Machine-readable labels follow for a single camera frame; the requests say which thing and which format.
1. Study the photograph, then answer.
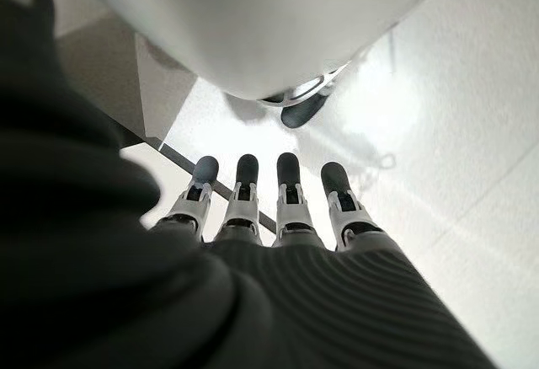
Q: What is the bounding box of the thin floor cable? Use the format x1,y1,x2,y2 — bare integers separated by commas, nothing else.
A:
332,128,397,189

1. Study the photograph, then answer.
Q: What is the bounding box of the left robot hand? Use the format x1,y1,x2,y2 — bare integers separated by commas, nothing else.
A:
0,0,498,369

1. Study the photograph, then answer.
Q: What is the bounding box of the robot left leg black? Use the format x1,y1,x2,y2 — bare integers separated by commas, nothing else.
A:
62,0,460,130

